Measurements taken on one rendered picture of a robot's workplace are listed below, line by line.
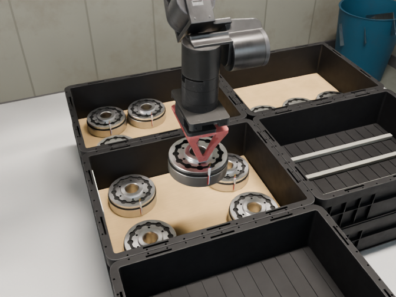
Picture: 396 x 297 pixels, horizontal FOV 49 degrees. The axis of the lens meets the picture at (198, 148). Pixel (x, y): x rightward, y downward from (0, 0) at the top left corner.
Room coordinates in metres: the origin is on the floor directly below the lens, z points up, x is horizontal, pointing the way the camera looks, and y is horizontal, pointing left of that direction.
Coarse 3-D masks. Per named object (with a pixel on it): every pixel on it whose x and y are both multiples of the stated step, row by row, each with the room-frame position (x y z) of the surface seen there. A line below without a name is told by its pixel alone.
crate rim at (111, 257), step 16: (256, 128) 0.81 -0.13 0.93; (128, 144) 0.75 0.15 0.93; (144, 144) 0.75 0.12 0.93; (288, 176) 0.65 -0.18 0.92; (96, 192) 0.60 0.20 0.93; (304, 192) 0.60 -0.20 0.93; (96, 208) 0.56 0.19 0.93; (288, 208) 0.56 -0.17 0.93; (224, 224) 0.52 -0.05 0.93; (240, 224) 0.52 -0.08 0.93; (176, 240) 0.48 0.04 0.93; (112, 256) 0.45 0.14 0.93; (128, 256) 0.45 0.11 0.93
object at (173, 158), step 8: (176, 144) 0.60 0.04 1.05; (184, 144) 0.60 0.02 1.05; (208, 144) 0.60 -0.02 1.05; (176, 152) 0.58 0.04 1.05; (216, 152) 0.58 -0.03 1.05; (224, 152) 0.58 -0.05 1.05; (176, 160) 0.56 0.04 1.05; (184, 160) 0.56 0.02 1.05; (208, 160) 0.56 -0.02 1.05; (216, 160) 0.56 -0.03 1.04; (224, 160) 0.56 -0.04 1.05; (176, 168) 0.54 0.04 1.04; (184, 168) 0.54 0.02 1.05; (192, 168) 0.54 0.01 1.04; (200, 168) 0.54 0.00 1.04; (208, 168) 0.54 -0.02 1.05; (216, 168) 0.54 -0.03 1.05
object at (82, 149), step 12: (144, 72) 1.07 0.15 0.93; (156, 72) 1.07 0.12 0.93; (84, 84) 1.01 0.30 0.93; (96, 84) 1.01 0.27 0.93; (228, 96) 0.95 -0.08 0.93; (72, 108) 0.89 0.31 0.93; (240, 108) 0.89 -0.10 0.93; (72, 120) 0.84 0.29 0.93; (168, 132) 0.80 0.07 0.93; (84, 144) 0.75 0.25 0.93; (108, 144) 0.75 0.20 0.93; (120, 144) 0.75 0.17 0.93
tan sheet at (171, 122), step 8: (168, 104) 1.07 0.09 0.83; (168, 112) 1.03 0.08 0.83; (80, 120) 0.99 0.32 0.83; (168, 120) 0.99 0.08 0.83; (176, 120) 0.99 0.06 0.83; (128, 128) 0.95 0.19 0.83; (136, 128) 0.95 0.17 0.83; (144, 128) 0.95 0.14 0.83; (152, 128) 0.95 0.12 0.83; (160, 128) 0.95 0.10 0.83; (168, 128) 0.95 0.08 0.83; (176, 128) 0.95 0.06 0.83; (88, 136) 0.91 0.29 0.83; (96, 136) 0.91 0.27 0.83; (136, 136) 0.91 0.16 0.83; (88, 144) 0.88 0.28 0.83; (96, 144) 0.88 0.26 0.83
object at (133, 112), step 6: (138, 102) 1.03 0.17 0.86; (150, 102) 1.03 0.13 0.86; (156, 102) 1.03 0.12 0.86; (132, 108) 1.00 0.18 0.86; (156, 108) 1.00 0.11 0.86; (162, 108) 1.00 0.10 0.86; (132, 114) 0.97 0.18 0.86; (138, 114) 0.97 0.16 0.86; (144, 114) 0.97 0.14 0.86; (150, 114) 0.97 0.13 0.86; (156, 114) 0.97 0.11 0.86
